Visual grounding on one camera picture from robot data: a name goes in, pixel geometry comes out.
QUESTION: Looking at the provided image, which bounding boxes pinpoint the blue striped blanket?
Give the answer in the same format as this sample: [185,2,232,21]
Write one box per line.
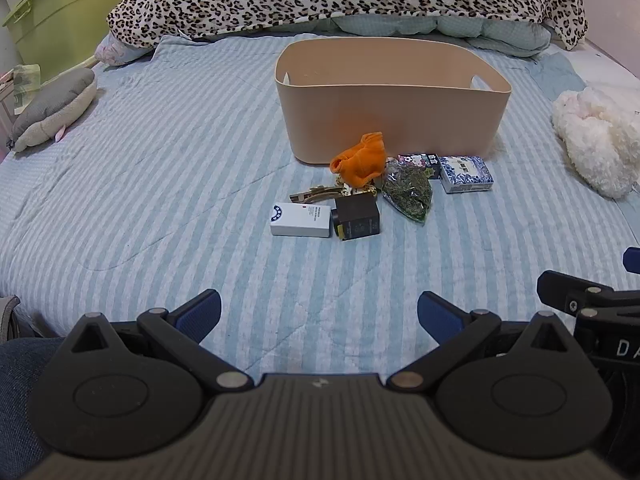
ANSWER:
[0,35,640,356]

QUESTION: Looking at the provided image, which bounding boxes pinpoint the cream printed blanket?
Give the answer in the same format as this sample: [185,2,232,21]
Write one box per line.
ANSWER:
[575,35,640,103]

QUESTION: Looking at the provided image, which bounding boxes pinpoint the blue and white patterned box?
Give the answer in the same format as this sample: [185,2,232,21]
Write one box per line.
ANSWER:
[437,155,494,194]

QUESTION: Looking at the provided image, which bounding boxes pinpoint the pink floral pillow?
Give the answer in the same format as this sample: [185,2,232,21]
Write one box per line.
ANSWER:
[95,34,156,67]

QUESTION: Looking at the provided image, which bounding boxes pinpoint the teal quilt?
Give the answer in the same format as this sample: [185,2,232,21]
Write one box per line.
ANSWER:
[320,12,551,58]

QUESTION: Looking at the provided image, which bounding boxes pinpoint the black floral packet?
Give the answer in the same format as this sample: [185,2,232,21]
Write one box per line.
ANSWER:
[397,154,441,181]

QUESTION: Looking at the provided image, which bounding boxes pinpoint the orange cloth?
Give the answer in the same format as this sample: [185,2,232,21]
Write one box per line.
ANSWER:
[330,132,388,188]

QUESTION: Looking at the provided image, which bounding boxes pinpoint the white rectangular box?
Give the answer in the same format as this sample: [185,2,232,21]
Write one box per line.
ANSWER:
[270,202,333,239]

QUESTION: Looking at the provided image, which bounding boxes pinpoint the grey white plush toy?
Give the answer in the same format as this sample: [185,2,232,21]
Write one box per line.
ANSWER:
[11,67,97,153]

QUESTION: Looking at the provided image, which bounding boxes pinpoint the person's leg in jeans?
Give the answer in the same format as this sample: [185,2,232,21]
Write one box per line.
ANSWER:
[0,337,66,480]

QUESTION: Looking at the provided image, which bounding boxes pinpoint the beige plastic basket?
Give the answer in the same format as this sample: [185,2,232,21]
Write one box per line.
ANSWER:
[274,36,512,165]

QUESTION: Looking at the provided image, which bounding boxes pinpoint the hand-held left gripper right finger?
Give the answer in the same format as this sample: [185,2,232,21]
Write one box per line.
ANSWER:
[387,291,576,391]

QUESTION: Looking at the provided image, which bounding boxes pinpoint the green plastic storage bin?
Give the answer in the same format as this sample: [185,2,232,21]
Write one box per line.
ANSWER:
[1,0,143,83]

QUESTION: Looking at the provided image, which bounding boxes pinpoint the bag of dried green herbs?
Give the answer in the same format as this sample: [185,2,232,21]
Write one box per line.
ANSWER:
[381,157,434,223]

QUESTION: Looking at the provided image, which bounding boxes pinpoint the dark brown box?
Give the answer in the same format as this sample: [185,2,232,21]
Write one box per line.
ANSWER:
[332,192,381,242]

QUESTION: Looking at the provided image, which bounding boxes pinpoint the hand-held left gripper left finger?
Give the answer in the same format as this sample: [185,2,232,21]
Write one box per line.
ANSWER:
[67,289,253,393]

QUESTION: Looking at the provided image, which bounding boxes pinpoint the clear plastic organizer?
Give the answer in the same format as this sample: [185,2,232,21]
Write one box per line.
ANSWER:
[12,64,41,116]

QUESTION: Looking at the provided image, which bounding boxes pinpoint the white fluffy plush toy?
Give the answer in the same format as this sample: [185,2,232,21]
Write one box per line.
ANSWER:
[551,86,640,199]

